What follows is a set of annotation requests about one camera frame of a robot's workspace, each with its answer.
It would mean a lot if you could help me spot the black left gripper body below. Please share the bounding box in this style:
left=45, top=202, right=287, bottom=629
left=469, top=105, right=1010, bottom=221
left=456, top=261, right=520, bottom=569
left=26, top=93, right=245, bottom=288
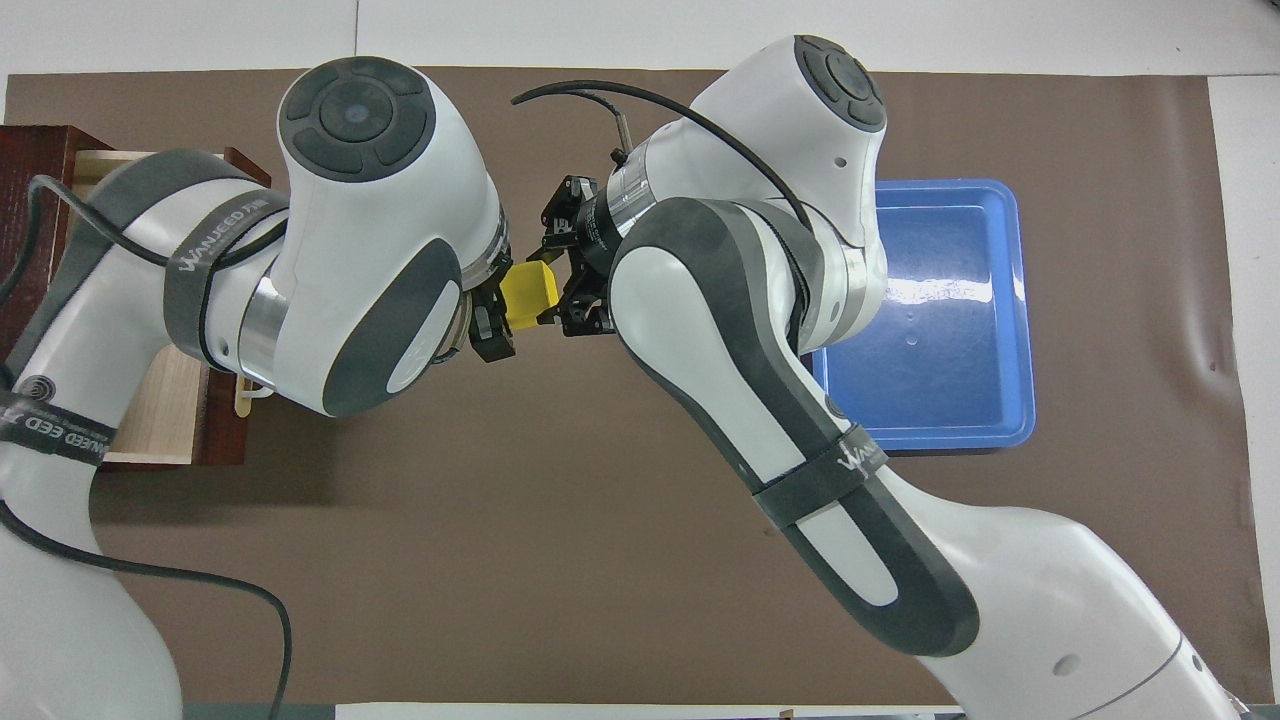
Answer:
left=462, top=268, right=513, bottom=353

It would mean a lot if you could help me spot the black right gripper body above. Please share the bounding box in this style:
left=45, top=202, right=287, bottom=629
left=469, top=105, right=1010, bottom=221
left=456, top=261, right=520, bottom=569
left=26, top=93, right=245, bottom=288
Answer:
left=538, top=174, right=617, bottom=339

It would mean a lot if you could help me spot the yellow cube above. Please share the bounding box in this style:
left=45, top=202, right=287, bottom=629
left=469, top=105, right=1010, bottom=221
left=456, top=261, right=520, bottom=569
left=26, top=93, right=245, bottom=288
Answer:
left=499, top=261, right=559, bottom=332

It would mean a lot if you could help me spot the wooden drawer with dark front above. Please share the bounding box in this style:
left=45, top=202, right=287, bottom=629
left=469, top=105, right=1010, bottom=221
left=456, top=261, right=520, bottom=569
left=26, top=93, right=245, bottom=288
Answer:
left=72, top=147, right=273, bottom=469

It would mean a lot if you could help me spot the brown table mat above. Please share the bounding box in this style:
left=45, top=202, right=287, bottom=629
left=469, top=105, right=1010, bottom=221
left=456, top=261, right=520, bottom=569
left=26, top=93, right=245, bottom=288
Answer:
left=5, top=66, right=1263, bottom=707

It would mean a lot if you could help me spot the blue plastic tray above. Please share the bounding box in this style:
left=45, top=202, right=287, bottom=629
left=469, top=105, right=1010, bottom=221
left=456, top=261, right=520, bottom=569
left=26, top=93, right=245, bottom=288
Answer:
left=798, top=179, right=1037, bottom=457

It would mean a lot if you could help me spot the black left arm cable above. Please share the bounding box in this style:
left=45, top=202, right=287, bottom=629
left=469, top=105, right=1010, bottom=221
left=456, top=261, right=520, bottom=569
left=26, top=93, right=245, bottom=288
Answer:
left=0, top=174, right=294, bottom=720

